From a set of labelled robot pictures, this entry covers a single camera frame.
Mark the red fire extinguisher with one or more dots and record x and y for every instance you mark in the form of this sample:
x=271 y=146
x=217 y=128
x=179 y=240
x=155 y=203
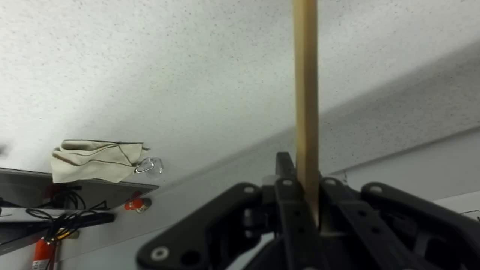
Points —
x=43 y=255

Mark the beige folded cloth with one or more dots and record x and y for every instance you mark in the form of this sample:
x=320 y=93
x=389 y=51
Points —
x=91 y=162

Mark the small red object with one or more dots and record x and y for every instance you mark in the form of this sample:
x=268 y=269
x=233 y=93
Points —
x=136 y=204

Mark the wooden ladle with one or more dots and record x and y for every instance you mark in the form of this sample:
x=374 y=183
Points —
x=307 y=99

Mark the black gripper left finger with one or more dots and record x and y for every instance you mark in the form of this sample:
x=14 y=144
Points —
x=226 y=225

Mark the clear plastic bag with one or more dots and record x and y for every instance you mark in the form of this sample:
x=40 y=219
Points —
x=149 y=165

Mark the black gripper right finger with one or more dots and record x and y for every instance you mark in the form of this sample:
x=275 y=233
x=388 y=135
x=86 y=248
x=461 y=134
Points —
x=400 y=225

